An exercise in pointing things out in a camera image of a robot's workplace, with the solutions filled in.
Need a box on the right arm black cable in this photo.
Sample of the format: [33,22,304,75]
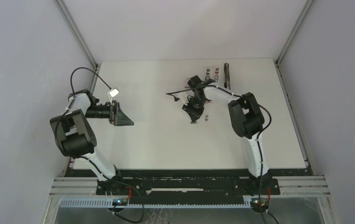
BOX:
[165,80,272,214]

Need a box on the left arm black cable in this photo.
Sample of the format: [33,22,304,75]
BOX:
[55,67,112,168]

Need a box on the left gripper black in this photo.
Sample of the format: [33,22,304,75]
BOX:
[85,100,134,126]

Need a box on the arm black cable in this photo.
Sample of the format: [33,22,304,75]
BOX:
[165,80,272,214]
[55,67,112,168]

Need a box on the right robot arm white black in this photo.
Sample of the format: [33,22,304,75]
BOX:
[182,76,269,194]

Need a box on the white cable duct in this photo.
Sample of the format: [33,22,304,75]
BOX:
[60,198,252,209]

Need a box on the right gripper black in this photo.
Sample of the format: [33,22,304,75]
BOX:
[183,96,206,122]

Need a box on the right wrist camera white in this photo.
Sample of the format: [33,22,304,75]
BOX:
[177,94,190,105]

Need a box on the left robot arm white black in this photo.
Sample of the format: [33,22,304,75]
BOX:
[50,89,135,195]

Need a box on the pink and white stapler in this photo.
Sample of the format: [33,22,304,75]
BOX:
[214,67,219,82]

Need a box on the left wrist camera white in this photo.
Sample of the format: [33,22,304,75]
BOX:
[107,88,120,104]

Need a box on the grey small stapler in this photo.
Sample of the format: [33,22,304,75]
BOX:
[205,68,210,80]

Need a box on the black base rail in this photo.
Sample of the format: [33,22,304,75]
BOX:
[96,169,281,205]

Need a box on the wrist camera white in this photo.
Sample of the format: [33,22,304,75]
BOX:
[177,94,190,105]
[107,88,120,104]

